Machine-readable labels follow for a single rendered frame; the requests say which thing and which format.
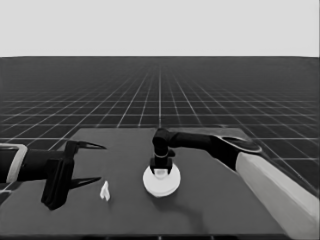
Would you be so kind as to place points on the large thick white disc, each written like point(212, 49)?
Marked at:
point(166, 186)

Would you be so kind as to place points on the small white T-shaped piece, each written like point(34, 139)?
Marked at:
point(105, 195)

